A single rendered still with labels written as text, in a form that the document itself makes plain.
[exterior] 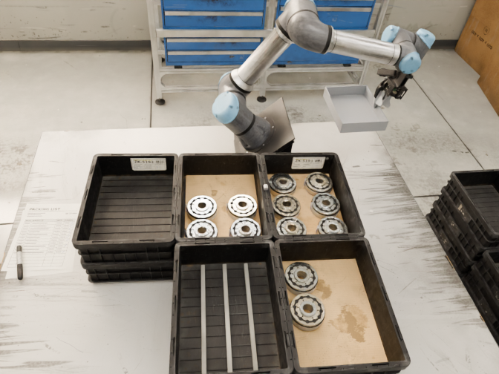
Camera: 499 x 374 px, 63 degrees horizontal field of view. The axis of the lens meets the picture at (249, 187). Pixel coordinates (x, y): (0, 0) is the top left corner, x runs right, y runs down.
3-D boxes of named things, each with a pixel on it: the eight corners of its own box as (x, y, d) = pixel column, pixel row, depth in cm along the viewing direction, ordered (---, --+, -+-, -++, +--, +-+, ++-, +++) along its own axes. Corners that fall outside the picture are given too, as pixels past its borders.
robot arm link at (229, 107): (231, 139, 167) (209, 120, 159) (231, 117, 176) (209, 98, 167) (254, 125, 162) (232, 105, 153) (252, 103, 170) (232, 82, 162)
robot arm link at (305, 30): (296, 24, 130) (431, 54, 140) (293, 7, 137) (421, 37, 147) (285, 56, 139) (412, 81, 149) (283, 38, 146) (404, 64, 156)
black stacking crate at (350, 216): (257, 175, 161) (260, 153, 153) (330, 174, 164) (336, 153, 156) (269, 260, 134) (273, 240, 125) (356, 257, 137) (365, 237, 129)
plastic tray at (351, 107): (323, 96, 188) (324, 86, 184) (364, 93, 190) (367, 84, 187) (339, 133, 170) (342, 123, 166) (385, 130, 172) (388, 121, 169)
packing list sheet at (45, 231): (21, 204, 156) (21, 203, 156) (84, 200, 160) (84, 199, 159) (-2, 279, 134) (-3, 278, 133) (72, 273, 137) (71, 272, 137)
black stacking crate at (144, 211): (100, 176, 154) (94, 154, 146) (180, 176, 157) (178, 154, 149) (80, 266, 127) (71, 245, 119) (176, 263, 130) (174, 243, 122)
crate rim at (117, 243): (95, 158, 147) (93, 153, 145) (179, 157, 151) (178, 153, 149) (72, 249, 120) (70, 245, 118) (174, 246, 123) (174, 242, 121)
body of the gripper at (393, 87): (385, 98, 168) (402, 73, 160) (377, 86, 173) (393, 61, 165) (400, 101, 170) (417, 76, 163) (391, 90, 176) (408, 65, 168)
